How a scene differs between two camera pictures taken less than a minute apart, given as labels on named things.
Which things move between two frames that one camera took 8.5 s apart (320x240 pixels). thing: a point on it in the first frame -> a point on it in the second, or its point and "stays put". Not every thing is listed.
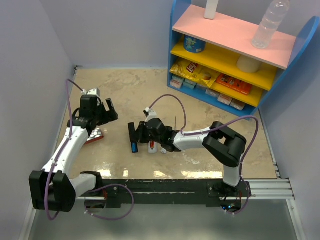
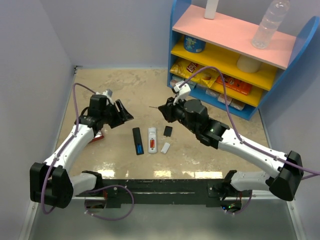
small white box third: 212,92 stays put
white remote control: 152,150 stays put
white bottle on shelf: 211,9 stays put
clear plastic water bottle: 269,23 stays put
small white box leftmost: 176,81 stays put
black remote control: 134,134 -> 138,143
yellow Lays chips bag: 195,71 stays put
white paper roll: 247,64 stays put
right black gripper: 142,128 -> 168,109
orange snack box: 234,84 stays put
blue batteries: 134,145 -> 139,148
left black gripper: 109,115 -> 121,118
